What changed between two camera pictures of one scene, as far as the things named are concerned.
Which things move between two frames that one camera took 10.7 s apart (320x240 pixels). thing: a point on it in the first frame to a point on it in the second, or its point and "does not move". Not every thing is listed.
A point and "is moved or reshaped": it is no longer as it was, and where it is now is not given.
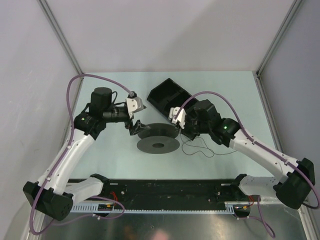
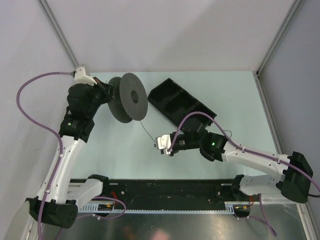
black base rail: [136, 194] does not move
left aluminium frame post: [54, 26] does not move
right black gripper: [185, 131] to [173, 151]
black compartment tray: [170, 94] does not move
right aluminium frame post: [291, 12] does not move
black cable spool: [160, 138] to [130, 98]
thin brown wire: [201, 147] is moved or reshaped
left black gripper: [135, 128] to [106, 89]
